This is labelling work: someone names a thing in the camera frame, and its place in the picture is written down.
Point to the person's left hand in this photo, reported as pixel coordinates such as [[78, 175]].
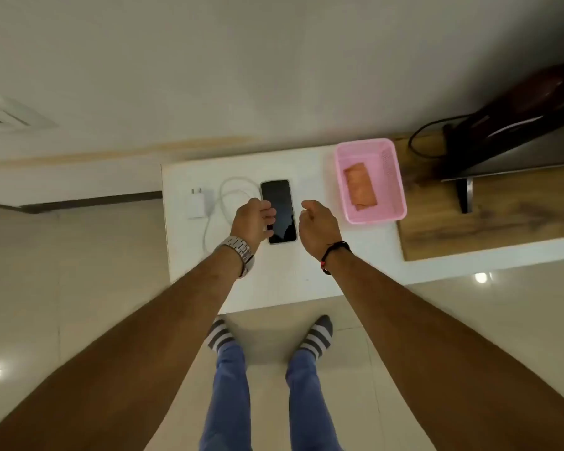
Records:
[[251, 223]]

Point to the person's right hand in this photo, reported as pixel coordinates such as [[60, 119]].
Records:
[[319, 227]]

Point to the black smartphone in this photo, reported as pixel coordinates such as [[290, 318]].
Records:
[[282, 201]]

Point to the white charger adapter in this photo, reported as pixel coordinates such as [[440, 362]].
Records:
[[196, 206]]

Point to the orange cleaning cloth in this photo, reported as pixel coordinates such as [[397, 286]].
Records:
[[359, 185]]

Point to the person's right forearm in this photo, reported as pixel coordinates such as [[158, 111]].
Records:
[[432, 352]]

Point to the person's left forearm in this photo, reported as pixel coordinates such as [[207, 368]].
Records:
[[136, 352]]

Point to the person's right striped sock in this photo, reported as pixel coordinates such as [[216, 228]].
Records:
[[318, 335]]

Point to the person's striped sock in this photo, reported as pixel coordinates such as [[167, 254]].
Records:
[[220, 335], [318, 335]]

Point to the person's left striped sock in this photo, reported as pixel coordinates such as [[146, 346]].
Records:
[[220, 335]]

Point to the person's right jeans leg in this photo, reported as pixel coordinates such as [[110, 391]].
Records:
[[308, 403]]

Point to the person's jeans leg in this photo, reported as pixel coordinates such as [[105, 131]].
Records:
[[228, 399], [308, 403]]

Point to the person's left jeans leg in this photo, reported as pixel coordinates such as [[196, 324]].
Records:
[[228, 399]]

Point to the silver metal wristwatch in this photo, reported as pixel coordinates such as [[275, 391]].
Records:
[[239, 251]]

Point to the pink plastic basket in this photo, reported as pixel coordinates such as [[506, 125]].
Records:
[[390, 201]]

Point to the brown wooden board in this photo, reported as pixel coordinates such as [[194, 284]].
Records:
[[498, 220]]

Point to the black television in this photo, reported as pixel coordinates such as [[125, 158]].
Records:
[[512, 126]]

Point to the white wall socket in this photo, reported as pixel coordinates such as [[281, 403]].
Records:
[[9, 115]]

